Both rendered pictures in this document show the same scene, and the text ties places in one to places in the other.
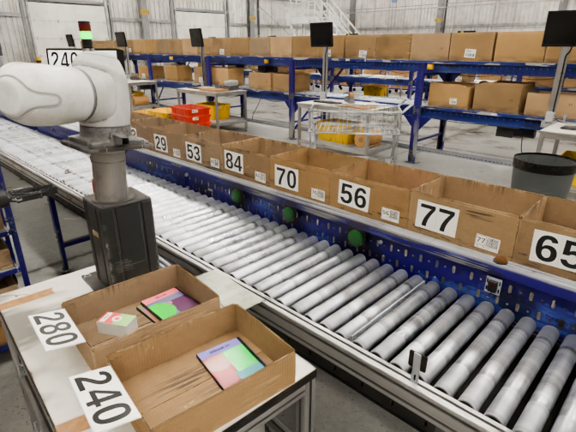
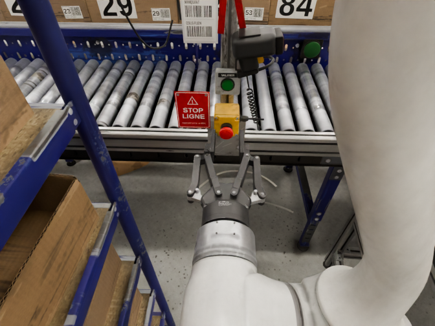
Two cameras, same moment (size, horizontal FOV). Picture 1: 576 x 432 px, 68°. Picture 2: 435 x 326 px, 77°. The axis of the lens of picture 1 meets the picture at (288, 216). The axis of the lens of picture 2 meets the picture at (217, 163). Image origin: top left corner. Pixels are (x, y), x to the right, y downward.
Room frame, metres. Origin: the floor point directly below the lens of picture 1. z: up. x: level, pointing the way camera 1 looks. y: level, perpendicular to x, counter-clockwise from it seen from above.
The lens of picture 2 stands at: (1.56, 1.39, 1.33)
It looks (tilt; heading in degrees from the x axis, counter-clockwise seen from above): 46 degrees down; 318
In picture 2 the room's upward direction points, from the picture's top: straight up
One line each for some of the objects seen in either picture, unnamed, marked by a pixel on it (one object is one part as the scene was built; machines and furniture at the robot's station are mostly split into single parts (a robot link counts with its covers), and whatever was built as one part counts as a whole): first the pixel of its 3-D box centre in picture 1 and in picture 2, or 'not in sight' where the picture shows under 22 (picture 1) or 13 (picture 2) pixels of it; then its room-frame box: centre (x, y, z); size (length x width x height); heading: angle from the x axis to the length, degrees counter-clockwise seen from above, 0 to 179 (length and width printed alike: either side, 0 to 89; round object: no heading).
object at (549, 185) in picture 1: (537, 193); not in sight; (3.67, -2.27, 0.32); 0.50 x 0.50 x 0.64
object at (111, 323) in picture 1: (117, 325); not in sight; (1.08, 0.51, 0.78); 0.10 x 0.06 x 0.05; 77
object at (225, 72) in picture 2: not in sight; (227, 81); (2.04, 0.92, 0.95); 0.07 x 0.03 x 0.07; 46
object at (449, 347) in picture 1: (456, 339); not in sight; (1.07, -0.52, 0.72); 0.52 x 0.05 x 0.05; 136
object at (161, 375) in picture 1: (202, 369); not in sight; (0.86, 0.21, 0.80); 0.38 x 0.28 x 0.10; 129
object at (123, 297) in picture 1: (143, 313); not in sight; (1.10, 0.44, 0.80); 0.38 x 0.28 x 0.10; 131
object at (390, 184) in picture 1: (385, 191); not in sight; (1.79, -0.43, 0.96); 0.39 x 0.29 x 0.17; 46
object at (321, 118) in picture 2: (196, 221); (312, 96); (2.02, 0.47, 0.72); 0.52 x 0.05 x 0.05; 136
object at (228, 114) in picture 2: not in sight; (239, 121); (1.99, 0.92, 0.84); 0.15 x 0.09 x 0.07; 46
